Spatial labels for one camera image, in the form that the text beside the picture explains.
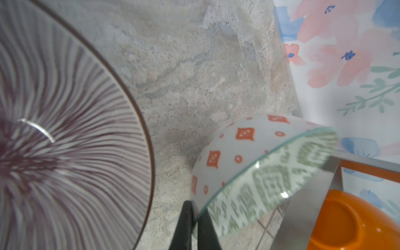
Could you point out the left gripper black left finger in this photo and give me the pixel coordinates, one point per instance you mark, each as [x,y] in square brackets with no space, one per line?
[182,239]

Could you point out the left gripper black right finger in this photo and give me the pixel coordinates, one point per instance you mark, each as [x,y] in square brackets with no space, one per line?
[207,237]

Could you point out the green geometric pattern bowl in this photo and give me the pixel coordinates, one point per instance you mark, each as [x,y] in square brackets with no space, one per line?
[253,165]

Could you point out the orange white bowl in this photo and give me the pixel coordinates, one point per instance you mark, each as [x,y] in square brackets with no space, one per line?
[347,222]

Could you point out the stainless steel dish rack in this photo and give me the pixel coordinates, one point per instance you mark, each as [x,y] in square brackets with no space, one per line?
[300,212]

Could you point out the purple glass bowl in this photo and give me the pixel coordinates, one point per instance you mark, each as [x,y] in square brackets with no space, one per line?
[77,165]

